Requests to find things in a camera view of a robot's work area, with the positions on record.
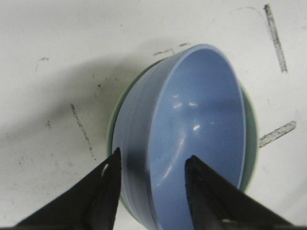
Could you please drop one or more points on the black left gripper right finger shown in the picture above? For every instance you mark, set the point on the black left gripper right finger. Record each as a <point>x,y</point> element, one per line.
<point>215,204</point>

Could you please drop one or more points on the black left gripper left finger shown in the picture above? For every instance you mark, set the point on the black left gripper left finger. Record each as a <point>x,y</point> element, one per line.
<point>91,204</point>

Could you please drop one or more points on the green bowl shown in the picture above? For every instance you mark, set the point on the green bowl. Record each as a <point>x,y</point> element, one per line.
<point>252,142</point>

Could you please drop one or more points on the blue bowl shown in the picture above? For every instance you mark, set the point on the blue bowl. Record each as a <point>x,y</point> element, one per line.
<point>186,104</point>

